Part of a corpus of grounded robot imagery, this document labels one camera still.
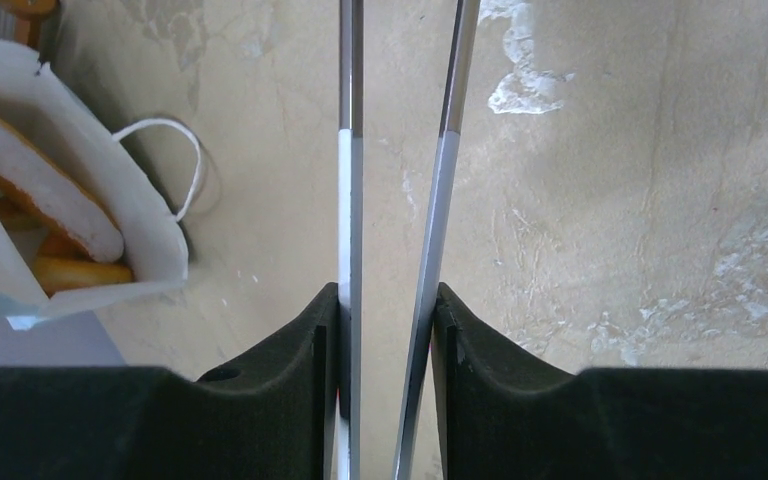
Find metal tongs with white handle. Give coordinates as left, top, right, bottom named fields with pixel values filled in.
left=337, top=1, right=480, bottom=479

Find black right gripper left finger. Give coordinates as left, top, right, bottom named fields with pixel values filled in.
left=0, top=283, right=339, bottom=479

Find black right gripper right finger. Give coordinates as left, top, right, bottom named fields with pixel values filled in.
left=431, top=285, right=768, bottom=479

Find yellow fake bread stick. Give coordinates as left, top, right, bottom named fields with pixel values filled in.
left=31, top=256, right=134, bottom=296

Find white orange fake bread slice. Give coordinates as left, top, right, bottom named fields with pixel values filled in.
left=0, top=119, right=125, bottom=263

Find orange wooden shelf rack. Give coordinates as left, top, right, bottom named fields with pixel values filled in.
left=0, top=0, right=60, bottom=50

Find light blue paper bag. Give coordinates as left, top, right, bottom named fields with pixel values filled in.
left=0, top=40, right=189, bottom=330

